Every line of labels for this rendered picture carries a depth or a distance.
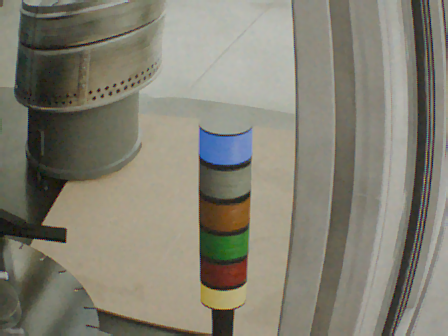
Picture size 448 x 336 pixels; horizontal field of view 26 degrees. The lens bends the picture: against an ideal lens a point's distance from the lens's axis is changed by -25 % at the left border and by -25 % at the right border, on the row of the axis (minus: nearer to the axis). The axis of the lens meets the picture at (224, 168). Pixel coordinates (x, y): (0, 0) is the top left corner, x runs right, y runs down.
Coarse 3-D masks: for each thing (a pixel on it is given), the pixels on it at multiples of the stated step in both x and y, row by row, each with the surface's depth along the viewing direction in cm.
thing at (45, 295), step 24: (0, 264) 118; (24, 264) 119; (48, 264) 120; (24, 288) 114; (48, 288) 115; (72, 288) 116; (24, 312) 109; (48, 312) 110; (72, 312) 111; (96, 312) 112
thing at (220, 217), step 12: (204, 204) 106; (216, 204) 106; (228, 204) 106; (240, 204) 106; (204, 216) 107; (216, 216) 106; (228, 216) 106; (240, 216) 107; (204, 228) 108; (216, 228) 107; (228, 228) 107; (240, 228) 107
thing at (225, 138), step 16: (224, 112) 106; (208, 128) 103; (224, 128) 103; (240, 128) 103; (208, 144) 104; (224, 144) 103; (240, 144) 103; (208, 160) 104; (224, 160) 104; (240, 160) 104
